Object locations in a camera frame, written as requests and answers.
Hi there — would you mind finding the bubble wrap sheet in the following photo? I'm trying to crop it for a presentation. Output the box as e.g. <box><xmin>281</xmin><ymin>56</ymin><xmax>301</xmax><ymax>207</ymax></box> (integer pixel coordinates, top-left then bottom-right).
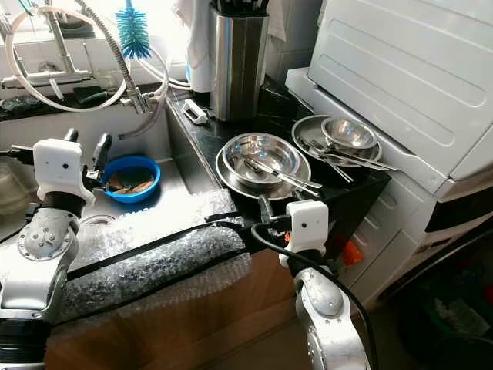
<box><xmin>46</xmin><ymin>189</ymin><xmax>255</xmax><ymax>325</ymax></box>

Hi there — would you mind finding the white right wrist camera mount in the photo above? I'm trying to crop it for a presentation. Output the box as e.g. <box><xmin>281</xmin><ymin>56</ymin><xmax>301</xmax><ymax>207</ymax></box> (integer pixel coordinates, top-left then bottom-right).
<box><xmin>280</xmin><ymin>200</ymin><xmax>329</xmax><ymax>267</ymax></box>

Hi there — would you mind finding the flexible metal hose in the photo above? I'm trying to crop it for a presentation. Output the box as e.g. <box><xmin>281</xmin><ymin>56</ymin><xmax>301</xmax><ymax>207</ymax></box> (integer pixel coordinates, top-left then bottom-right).
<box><xmin>73</xmin><ymin>0</ymin><xmax>163</xmax><ymax>116</ymax></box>

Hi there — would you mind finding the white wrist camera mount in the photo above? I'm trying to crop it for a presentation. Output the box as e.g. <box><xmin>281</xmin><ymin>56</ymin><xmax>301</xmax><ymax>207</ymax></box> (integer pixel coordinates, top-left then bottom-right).
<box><xmin>280</xmin><ymin>200</ymin><xmax>329</xmax><ymax>267</ymax></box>
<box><xmin>33</xmin><ymin>139</ymin><xmax>91</xmax><ymax>209</ymax></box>

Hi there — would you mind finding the white plastic tube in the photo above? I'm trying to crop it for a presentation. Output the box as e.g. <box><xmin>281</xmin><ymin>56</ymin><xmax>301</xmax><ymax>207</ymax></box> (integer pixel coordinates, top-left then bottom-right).
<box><xmin>4</xmin><ymin>8</ymin><xmax>189</xmax><ymax>113</ymax></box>

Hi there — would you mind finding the white kitchen appliance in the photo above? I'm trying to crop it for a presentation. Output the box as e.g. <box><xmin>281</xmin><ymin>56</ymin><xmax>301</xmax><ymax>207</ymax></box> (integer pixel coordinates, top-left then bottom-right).
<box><xmin>285</xmin><ymin>0</ymin><xmax>493</xmax><ymax>309</ymax></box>

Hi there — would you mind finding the small steel bowl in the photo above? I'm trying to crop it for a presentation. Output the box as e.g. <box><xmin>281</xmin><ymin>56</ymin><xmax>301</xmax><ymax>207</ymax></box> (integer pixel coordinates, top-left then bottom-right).
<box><xmin>321</xmin><ymin>117</ymin><xmax>380</xmax><ymax>151</ymax></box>

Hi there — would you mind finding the dark scouring pad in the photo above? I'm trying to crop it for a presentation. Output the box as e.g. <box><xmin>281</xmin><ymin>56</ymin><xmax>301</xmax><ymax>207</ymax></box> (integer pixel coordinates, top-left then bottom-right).
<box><xmin>0</xmin><ymin>96</ymin><xmax>39</xmax><ymax>116</ymax></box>

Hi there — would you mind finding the blue bottle brush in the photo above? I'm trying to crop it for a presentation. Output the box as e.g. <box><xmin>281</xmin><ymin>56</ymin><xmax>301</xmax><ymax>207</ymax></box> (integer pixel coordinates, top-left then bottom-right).
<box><xmin>116</xmin><ymin>0</ymin><xmax>151</xmax><ymax>61</ymax></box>

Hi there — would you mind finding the steel spoon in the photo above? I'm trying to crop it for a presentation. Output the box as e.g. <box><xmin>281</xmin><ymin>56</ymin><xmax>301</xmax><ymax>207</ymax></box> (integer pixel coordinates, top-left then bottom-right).
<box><xmin>331</xmin><ymin>146</ymin><xmax>401</xmax><ymax>172</ymax></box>

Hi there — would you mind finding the small white clip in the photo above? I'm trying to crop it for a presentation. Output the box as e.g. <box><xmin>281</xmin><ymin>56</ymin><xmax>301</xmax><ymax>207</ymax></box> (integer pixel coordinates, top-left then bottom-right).
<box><xmin>181</xmin><ymin>99</ymin><xmax>209</xmax><ymax>126</ymax></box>

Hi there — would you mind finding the steel knife block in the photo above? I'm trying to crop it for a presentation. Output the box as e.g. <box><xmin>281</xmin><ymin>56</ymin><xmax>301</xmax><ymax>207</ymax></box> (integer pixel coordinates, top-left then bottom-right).
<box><xmin>208</xmin><ymin>0</ymin><xmax>270</xmax><ymax>123</ymax></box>

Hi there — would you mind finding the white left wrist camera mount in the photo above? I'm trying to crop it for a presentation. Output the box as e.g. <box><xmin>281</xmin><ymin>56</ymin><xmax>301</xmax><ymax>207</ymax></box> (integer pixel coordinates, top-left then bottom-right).
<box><xmin>33</xmin><ymin>139</ymin><xmax>91</xmax><ymax>209</ymax></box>

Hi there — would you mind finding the shallow steel plate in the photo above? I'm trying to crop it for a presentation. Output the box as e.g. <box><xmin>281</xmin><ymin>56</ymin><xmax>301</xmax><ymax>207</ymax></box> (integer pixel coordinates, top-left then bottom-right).
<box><xmin>216</xmin><ymin>135</ymin><xmax>313</xmax><ymax>201</ymax></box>
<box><xmin>292</xmin><ymin>114</ymin><xmax>382</xmax><ymax>167</ymax></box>

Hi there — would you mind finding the green sponge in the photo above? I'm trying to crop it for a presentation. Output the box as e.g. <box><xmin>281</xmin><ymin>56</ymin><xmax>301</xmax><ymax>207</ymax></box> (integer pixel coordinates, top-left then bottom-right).
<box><xmin>73</xmin><ymin>85</ymin><xmax>116</xmax><ymax>105</ymax></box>

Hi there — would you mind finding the steel sink basin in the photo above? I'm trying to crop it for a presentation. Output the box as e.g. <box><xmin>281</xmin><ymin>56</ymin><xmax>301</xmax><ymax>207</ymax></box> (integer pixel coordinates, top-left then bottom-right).
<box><xmin>0</xmin><ymin>104</ymin><xmax>220</xmax><ymax>232</ymax></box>

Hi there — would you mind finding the wooden cabinet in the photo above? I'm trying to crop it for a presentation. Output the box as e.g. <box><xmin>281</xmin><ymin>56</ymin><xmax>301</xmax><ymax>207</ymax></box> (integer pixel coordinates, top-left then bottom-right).
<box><xmin>46</xmin><ymin>247</ymin><xmax>301</xmax><ymax>370</ymax></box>

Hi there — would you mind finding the chrome sink faucet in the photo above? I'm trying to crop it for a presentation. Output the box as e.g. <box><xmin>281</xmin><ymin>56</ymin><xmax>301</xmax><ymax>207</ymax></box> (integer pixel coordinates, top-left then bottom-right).
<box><xmin>4</xmin><ymin>8</ymin><xmax>93</xmax><ymax>89</ymax></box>

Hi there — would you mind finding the dark storage bin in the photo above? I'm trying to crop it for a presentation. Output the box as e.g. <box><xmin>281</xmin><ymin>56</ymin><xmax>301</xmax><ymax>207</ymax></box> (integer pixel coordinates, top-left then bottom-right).
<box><xmin>393</xmin><ymin>254</ymin><xmax>493</xmax><ymax>370</ymax></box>

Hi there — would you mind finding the blue plastic bowl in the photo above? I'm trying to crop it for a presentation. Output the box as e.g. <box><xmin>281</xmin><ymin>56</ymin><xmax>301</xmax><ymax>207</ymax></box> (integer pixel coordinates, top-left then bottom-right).
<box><xmin>102</xmin><ymin>156</ymin><xmax>161</xmax><ymax>204</ymax></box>

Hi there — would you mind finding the steel chopstick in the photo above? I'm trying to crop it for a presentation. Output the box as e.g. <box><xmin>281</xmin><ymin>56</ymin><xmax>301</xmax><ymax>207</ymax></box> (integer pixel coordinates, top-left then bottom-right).
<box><xmin>273</xmin><ymin>171</ymin><xmax>323</xmax><ymax>191</ymax></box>
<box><xmin>243</xmin><ymin>156</ymin><xmax>309</xmax><ymax>186</ymax></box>

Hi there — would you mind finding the grey hanging towel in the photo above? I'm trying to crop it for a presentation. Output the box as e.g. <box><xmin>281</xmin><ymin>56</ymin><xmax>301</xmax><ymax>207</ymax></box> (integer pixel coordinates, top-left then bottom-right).
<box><xmin>266</xmin><ymin>0</ymin><xmax>286</xmax><ymax>43</ymax></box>

